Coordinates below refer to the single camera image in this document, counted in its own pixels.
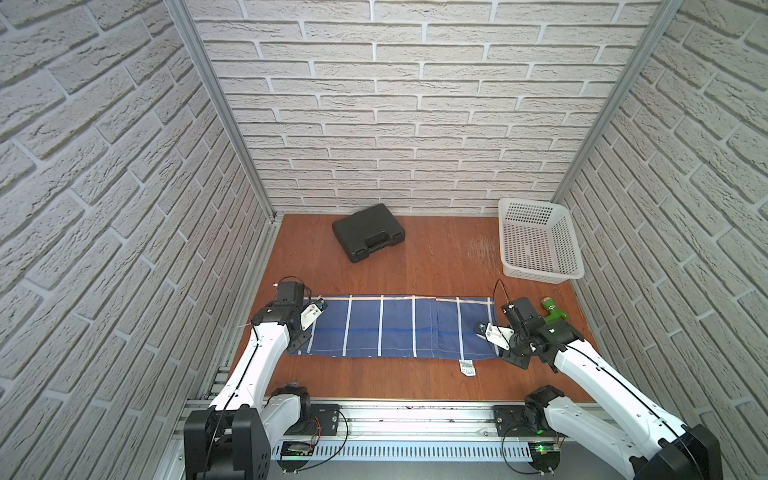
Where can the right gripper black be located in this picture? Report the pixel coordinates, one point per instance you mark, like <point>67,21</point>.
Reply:
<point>520,361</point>

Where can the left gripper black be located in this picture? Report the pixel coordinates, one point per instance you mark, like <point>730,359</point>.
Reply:
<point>298,324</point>

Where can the blue checked pillowcase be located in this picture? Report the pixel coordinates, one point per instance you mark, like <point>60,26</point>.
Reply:
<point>402,327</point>

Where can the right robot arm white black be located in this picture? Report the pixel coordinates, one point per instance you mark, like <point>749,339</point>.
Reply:
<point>644,441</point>

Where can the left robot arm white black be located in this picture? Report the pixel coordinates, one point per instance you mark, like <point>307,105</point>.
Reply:
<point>233,438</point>

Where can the white pillowcase label tag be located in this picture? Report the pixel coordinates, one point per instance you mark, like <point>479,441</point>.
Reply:
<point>467,368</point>

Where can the green plastic toy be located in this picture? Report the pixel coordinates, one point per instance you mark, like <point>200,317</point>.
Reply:
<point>553,313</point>

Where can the white perforated plastic basket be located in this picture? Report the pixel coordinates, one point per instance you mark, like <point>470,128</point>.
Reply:
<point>538,241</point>

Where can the black plastic tool case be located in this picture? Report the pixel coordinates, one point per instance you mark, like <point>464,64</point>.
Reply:
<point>368,231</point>

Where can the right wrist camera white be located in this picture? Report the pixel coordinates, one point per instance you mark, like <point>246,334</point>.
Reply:
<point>498,336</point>

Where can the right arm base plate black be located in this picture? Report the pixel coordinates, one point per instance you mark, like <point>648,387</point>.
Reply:
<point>516,420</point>

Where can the aluminium frame rail front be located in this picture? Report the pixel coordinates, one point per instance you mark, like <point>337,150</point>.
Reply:
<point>444,421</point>

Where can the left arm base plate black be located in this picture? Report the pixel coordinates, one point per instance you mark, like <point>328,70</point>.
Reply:
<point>322,419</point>

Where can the right controller board with cables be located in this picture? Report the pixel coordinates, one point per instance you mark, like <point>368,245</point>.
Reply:
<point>545,457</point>

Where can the controller board with cables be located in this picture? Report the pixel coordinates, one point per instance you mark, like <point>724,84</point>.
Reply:
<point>296,457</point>
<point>545,457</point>

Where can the left controller board with cables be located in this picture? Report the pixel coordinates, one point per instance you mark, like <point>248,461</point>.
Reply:
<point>296,457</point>

